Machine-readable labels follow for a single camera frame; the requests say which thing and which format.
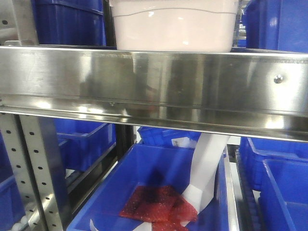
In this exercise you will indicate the blue bin with red bags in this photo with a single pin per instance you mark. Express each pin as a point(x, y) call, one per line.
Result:
point(156, 166)

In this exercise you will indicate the blue bin lower left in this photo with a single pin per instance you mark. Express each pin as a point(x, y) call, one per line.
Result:
point(81, 142)

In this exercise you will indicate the perforated steel shelf upright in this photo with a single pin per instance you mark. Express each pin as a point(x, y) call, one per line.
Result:
point(33, 150)

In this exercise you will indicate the blue bin upper left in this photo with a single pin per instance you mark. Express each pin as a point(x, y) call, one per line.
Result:
point(69, 22)

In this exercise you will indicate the blue bin lower right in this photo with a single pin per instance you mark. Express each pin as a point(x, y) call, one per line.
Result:
point(279, 171)

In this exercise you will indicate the blue bin upper right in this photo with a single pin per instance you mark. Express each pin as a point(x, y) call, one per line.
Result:
point(277, 25)

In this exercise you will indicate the white paper strip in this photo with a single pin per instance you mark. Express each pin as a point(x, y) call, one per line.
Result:
point(204, 164)

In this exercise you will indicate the red mesh bag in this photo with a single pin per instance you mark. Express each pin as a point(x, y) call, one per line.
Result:
point(163, 207)

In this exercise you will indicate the stainless steel shelf rail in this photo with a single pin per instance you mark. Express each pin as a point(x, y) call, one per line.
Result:
point(245, 92)

